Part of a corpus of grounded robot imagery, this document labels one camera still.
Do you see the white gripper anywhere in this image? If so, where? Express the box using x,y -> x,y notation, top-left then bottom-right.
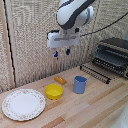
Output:
46,29 -> 81,59

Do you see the small brown bread loaf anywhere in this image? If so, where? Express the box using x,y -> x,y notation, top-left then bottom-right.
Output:
53,75 -> 68,86

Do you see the blue cup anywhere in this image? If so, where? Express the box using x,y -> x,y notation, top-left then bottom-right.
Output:
73,75 -> 88,95

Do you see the yellow bowl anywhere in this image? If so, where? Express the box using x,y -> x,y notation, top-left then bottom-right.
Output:
44,83 -> 64,101

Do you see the black oven rack tray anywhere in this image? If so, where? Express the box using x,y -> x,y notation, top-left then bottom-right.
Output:
79,63 -> 112,85

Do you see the black toaster oven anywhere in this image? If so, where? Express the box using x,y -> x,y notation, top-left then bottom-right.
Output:
91,36 -> 128,80

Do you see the white floral rim plate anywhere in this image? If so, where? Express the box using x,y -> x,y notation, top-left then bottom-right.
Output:
1,88 -> 47,122

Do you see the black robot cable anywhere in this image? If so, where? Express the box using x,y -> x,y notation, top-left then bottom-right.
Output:
79,11 -> 128,38

